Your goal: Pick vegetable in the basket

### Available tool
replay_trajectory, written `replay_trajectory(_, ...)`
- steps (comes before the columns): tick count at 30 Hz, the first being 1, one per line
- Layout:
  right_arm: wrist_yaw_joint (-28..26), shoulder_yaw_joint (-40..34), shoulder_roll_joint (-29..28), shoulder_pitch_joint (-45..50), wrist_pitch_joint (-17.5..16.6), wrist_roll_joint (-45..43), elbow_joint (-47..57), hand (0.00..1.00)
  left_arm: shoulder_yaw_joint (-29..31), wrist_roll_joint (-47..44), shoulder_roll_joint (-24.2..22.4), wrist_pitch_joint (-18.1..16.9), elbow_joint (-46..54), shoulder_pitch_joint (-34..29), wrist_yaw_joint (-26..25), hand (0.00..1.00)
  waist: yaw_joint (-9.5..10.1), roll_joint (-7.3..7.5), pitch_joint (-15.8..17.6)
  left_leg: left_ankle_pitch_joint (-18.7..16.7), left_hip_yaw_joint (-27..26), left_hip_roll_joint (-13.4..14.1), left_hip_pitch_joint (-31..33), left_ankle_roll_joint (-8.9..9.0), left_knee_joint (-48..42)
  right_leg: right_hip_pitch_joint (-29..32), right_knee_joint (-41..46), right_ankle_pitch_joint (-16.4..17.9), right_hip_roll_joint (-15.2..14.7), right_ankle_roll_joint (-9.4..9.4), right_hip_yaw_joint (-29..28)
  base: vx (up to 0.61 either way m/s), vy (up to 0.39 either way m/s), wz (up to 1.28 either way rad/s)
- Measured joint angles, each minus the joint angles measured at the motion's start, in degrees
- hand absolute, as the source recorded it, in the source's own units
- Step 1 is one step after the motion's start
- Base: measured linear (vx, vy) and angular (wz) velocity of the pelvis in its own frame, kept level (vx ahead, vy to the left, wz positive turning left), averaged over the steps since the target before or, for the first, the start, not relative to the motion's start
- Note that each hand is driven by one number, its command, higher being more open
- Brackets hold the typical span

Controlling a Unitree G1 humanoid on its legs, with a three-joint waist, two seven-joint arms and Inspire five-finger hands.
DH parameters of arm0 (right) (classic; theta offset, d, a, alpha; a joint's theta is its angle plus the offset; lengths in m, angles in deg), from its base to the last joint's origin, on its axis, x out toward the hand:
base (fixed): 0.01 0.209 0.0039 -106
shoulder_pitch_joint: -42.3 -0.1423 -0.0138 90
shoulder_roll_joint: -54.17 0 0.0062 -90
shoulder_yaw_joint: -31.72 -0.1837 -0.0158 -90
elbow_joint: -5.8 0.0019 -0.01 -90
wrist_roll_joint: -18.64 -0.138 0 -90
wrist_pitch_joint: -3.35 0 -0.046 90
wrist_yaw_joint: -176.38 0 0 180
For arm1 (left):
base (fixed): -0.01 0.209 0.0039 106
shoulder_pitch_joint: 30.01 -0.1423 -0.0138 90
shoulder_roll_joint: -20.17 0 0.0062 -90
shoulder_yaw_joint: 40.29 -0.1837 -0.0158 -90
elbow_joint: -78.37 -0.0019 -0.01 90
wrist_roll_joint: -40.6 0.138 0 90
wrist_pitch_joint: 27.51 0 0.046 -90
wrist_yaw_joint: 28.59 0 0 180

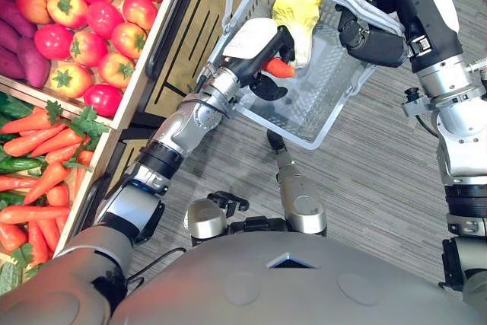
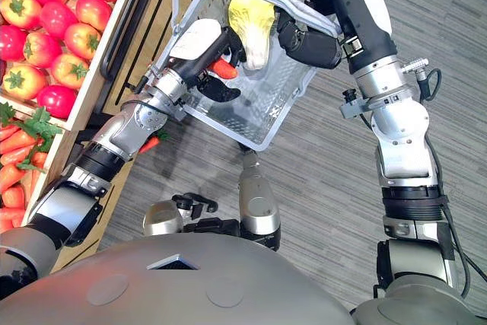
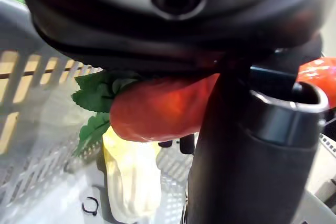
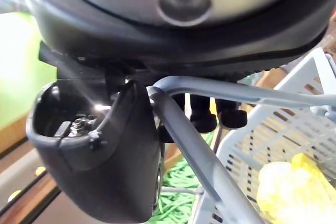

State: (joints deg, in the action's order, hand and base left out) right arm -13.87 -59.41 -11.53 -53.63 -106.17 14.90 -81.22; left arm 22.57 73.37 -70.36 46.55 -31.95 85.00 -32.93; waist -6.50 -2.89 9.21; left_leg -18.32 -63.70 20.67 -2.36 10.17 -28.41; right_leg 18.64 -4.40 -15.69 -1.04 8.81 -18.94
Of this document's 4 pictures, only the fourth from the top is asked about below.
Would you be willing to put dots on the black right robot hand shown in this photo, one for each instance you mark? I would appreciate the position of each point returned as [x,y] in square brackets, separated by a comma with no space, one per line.
[110,171]

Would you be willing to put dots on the grey plastic shopping basket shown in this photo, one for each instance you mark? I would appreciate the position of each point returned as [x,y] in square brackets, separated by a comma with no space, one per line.
[283,129]

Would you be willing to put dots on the yellow leafy vegetable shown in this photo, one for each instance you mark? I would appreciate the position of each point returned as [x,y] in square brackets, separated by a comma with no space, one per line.
[291,190]

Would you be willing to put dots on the wooden crate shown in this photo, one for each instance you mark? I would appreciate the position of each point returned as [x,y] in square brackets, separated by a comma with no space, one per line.
[172,155]

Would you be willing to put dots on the green beans pile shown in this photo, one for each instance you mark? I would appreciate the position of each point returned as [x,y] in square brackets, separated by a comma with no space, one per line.
[178,192]

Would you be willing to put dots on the wooden display stand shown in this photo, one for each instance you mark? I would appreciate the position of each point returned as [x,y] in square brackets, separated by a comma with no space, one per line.
[23,182]

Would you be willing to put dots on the light green board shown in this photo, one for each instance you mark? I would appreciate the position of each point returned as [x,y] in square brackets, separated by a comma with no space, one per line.
[18,72]

